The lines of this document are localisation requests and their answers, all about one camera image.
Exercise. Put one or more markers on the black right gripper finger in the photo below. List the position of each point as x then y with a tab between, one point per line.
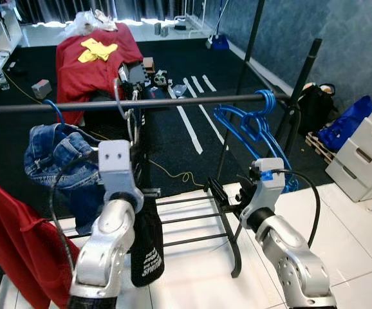
217	192

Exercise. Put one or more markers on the black t-shirt with white print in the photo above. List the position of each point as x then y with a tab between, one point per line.
148	251

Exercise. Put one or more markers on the grey plastic hanger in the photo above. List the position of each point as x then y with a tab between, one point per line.
116	96

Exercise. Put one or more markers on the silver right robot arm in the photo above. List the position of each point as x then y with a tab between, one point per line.
289	264

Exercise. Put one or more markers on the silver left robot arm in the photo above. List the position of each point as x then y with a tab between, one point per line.
105	251

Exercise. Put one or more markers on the blue plastic hanger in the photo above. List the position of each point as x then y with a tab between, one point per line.
268	103
282	174
58	111

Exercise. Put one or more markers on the black metal clothes rack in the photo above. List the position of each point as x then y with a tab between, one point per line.
192	100

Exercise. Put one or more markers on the wooden pallet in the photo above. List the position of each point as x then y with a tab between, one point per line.
318	149

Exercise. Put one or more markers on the black fabric bag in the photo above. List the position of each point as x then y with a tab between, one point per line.
315	109

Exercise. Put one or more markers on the blue fabric bag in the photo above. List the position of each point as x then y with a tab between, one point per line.
347	125

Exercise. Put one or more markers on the white plastic drawer unit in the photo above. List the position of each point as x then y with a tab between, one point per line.
366	154

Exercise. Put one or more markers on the grey boxy machine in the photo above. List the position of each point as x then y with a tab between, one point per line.
138	72

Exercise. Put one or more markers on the blue mop head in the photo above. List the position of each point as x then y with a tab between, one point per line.
219	43

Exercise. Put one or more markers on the blue denim jeans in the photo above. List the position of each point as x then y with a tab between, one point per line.
57	154

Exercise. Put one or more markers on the red cloth with yellow star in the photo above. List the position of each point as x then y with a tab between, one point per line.
76	77

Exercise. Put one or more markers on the small grey box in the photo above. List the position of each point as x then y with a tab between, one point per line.
42	89

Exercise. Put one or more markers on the red t-shirt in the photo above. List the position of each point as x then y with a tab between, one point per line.
18	244

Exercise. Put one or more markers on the dark pleated curtain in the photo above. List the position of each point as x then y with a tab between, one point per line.
121	9

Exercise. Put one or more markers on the white crumpled plastic bag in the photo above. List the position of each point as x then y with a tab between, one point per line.
89	24

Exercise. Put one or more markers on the clear plastic bottle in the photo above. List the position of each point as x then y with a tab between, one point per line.
0	77

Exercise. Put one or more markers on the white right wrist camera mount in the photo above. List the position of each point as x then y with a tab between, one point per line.
263	193

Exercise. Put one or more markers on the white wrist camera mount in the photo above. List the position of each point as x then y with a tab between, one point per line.
263	193
118	170

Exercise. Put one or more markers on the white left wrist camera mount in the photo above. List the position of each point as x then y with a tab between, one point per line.
118	170

